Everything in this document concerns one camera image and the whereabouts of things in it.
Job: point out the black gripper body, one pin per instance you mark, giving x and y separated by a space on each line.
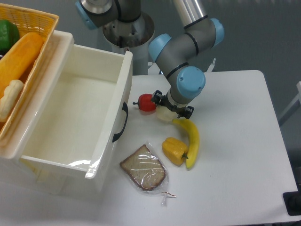
172 107

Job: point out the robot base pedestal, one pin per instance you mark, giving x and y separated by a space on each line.
124 26

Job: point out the bagged brown bread slice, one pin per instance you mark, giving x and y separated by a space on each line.
147 173

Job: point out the red bell pepper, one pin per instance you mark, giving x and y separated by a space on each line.
145 105

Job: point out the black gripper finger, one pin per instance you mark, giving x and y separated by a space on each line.
185 112
156 97

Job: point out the yellow banana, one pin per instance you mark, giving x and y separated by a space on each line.
194 140

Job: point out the white mounting bracket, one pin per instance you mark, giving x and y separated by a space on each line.
153 69

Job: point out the pale white pear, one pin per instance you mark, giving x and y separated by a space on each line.
164 114

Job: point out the white drawer cabinet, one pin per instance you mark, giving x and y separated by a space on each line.
16 171

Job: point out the black drawer handle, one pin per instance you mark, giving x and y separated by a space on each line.
121 122

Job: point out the orange baguette loaf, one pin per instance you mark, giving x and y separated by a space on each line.
19 58

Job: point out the black object at edge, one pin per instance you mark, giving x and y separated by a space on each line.
292 203

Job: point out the yellow wicker basket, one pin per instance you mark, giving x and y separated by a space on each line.
27 20

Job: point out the white plastic drawer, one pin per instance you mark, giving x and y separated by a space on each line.
74 131

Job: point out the green bell pepper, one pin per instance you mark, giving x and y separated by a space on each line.
9 35

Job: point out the yellow bell pepper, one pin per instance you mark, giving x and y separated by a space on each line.
175 150

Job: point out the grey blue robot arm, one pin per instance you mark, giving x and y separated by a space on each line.
172 54

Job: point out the pale bread roll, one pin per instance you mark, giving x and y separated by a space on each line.
7 102

